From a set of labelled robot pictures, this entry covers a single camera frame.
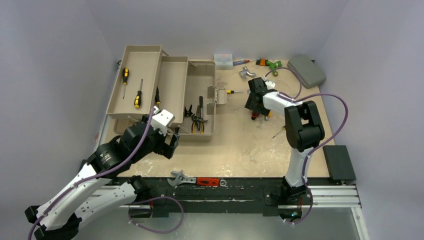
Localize red black utility knife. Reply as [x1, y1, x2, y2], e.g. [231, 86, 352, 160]
[251, 111, 261, 121]

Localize black yellow short screwdriver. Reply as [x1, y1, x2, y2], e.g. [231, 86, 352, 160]
[134, 79, 144, 109]

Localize black long screwdriver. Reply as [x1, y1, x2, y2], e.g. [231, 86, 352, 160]
[154, 87, 161, 106]

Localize black thin screwdriver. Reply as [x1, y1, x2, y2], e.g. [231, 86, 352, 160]
[272, 128, 285, 139]

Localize yellow black pliers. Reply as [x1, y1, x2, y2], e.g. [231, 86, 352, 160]
[191, 115, 207, 134]

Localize small black hammer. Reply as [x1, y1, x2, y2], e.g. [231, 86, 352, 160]
[193, 96, 208, 123]

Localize beige translucent plastic toolbox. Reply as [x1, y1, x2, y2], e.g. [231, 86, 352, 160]
[106, 45, 227, 142]

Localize black yellow stubby screwdriver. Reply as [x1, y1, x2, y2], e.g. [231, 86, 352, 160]
[122, 67, 130, 99]

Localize orange utility knife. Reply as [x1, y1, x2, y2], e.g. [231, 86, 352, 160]
[264, 111, 272, 121]

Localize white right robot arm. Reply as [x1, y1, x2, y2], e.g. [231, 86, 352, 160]
[244, 77, 325, 204]

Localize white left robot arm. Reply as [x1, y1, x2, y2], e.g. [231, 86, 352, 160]
[25, 116, 179, 240]

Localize silver metal socket fitting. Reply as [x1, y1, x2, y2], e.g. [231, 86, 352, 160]
[238, 66, 256, 79]

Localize red blue small screwdriver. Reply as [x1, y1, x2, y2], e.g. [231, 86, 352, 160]
[232, 59, 257, 66]

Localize clear small parts box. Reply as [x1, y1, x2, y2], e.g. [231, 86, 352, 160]
[213, 53, 234, 70]

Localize grey plastic case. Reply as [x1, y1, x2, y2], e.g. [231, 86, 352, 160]
[287, 54, 327, 89]

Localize black right side block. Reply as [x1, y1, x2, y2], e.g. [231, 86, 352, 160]
[322, 145, 357, 185]

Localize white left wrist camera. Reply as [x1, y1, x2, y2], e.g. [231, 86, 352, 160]
[150, 106, 175, 137]

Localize green orange hose nozzle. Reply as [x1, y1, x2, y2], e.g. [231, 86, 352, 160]
[255, 58, 283, 77]

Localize yellow handled screwdriver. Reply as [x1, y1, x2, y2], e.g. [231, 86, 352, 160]
[226, 90, 243, 94]

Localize red handled adjustable wrench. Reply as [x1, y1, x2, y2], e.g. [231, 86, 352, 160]
[167, 170, 227, 187]

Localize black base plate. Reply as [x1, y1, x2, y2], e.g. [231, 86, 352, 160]
[127, 177, 313, 221]

